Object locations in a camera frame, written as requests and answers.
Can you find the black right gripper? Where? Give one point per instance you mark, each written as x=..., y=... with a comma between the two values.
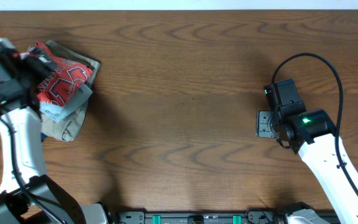
x=260, y=125

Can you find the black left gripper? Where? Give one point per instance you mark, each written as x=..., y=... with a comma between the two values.
x=38, y=66

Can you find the red orange t-shirt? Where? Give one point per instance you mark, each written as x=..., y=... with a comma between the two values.
x=64, y=81

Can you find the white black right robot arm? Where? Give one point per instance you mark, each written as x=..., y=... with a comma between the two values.
x=311, y=135

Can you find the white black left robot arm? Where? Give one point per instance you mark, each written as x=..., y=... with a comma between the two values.
x=27, y=193

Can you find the light blue folded shirt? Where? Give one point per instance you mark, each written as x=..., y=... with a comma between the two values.
x=58, y=113

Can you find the navy blue folded garment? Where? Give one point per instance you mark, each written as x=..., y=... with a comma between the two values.
x=43, y=137

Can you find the beige folded pants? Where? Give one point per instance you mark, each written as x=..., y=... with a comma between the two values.
x=69, y=128

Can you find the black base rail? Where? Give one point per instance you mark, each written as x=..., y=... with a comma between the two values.
x=293, y=213

